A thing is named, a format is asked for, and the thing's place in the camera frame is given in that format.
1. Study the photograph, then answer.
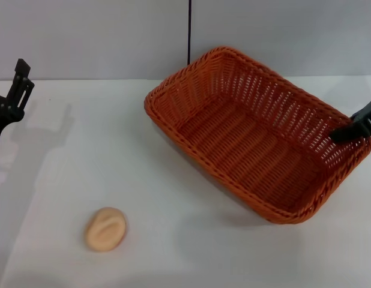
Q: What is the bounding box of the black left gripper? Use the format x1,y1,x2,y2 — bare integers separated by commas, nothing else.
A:
0,58,35,157

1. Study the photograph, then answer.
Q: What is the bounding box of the orange woven plastic basket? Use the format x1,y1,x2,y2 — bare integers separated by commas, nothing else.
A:
143,45,371,225

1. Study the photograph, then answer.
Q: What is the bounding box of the beige bread roll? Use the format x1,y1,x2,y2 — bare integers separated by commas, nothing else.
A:
84,206,127,252

